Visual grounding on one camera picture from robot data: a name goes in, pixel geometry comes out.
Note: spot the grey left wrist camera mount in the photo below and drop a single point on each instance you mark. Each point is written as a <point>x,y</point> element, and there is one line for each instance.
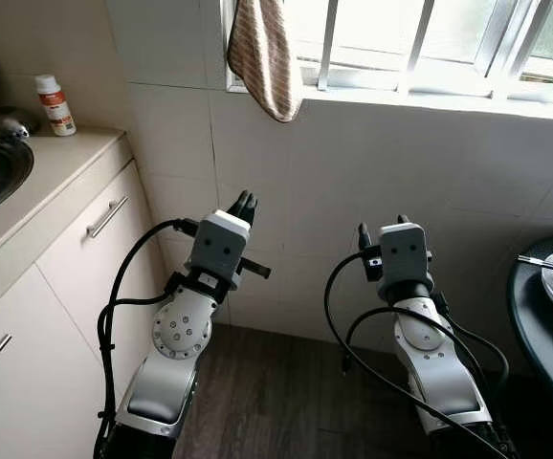
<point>217,244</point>

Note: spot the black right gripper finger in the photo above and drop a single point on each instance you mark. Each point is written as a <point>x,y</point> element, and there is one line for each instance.
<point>404,221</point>
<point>364,236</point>

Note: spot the small chrome tap fitting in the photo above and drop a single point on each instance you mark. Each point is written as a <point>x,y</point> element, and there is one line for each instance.
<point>9,124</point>

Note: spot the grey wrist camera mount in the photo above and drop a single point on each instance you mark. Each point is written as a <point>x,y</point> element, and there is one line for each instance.
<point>406,251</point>
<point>217,244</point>

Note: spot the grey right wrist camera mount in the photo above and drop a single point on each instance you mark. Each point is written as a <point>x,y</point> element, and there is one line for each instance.
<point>406,251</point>

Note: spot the white barred window frame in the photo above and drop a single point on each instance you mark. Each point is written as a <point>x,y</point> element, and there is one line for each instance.
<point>328,38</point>

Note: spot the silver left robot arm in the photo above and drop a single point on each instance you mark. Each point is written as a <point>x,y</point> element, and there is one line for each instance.
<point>181,330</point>

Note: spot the white bottle orange label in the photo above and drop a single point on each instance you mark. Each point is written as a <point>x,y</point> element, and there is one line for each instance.
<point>56,110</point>

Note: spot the black round table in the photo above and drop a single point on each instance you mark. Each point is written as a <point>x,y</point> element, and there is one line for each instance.
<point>544,354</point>

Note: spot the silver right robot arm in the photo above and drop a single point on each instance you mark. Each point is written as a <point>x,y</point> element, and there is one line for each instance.
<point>430,354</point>

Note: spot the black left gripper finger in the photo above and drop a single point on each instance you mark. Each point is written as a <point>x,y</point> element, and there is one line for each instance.
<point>237,207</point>
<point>251,207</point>

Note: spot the brown striped hanging towel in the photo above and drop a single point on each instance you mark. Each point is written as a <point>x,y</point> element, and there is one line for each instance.
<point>262,57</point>

